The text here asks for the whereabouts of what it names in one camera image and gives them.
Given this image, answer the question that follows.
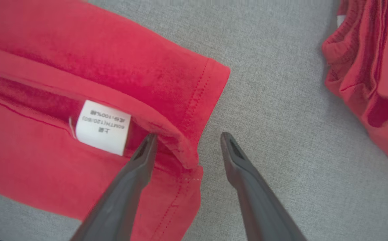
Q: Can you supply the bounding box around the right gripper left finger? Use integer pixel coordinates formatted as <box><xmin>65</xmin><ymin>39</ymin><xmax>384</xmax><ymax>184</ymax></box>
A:
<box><xmin>70</xmin><ymin>133</ymin><xmax>159</xmax><ymax>241</ymax></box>

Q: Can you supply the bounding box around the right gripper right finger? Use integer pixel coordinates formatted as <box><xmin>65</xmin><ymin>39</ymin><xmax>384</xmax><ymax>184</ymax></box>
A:
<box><xmin>220</xmin><ymin>131</ymin><xmax>307</xmax><ymax>241</ymax></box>

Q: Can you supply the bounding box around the red shirt with white sleeves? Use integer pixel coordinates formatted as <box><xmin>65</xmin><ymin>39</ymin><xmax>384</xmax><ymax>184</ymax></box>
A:
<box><xmin>0</xmin><ymin>0</ymin><xmax>231</xmax><ymax>241</ymax></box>

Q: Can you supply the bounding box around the folded red garment white band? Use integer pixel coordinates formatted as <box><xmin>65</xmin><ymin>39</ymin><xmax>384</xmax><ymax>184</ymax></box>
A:
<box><xmin>321</xmin><ymin>0</ymin><xmax>388</xmax><ymax>166</ymax></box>

